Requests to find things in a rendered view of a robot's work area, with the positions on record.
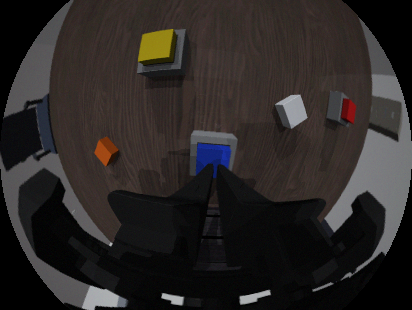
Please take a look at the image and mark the orange block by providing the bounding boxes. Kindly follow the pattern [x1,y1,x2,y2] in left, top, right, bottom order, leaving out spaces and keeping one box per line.
[94,136,118,166]

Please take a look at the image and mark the yellow button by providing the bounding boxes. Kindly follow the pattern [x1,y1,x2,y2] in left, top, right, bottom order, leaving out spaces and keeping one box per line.
[137,29,190,78]

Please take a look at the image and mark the blue button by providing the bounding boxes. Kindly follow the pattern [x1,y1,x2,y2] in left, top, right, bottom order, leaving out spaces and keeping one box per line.
[189,130,238,179]

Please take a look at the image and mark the red button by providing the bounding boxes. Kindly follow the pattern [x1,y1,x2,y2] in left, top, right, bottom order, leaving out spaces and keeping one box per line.
[327,91,356,128]

